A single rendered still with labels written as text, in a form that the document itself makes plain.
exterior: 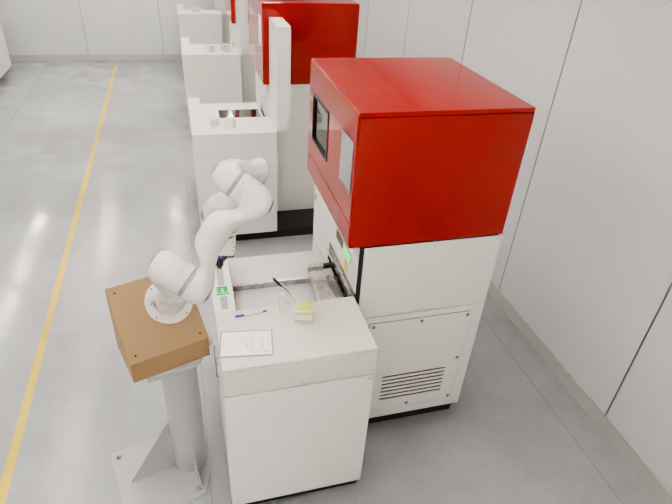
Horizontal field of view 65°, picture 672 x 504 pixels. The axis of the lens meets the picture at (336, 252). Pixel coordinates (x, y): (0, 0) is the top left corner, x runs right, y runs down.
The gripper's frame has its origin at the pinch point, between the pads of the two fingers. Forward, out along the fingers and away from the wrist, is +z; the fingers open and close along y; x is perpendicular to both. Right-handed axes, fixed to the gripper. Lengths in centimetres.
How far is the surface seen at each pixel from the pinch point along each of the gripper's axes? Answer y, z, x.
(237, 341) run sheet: -6.1, 13.5, 35.1
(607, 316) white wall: -212, 4, 18
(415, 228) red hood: -77, -35, 15
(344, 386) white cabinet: -51, 24, 50
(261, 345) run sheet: -14.9, 11.6, 39.3
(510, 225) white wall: -212, 5, -84
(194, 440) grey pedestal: 1, 89, 22
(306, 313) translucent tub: -33.6, 2.1, 29.6
